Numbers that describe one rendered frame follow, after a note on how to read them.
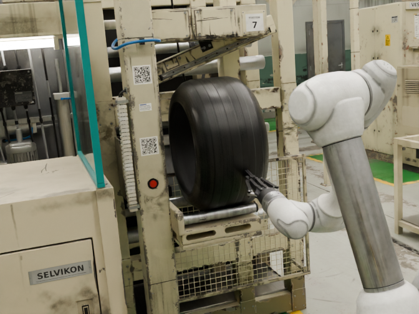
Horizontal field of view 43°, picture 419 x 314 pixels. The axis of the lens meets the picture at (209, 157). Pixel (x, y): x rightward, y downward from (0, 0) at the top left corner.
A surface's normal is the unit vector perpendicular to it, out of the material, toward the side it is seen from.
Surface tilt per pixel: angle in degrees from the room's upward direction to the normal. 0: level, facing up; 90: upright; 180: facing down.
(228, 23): 90
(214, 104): 48
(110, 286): 90
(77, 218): 90
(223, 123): 65
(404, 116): 90
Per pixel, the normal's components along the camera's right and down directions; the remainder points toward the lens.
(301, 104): -0.84, 0.07
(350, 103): 0.51, -0.11
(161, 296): 0.32, 0.16
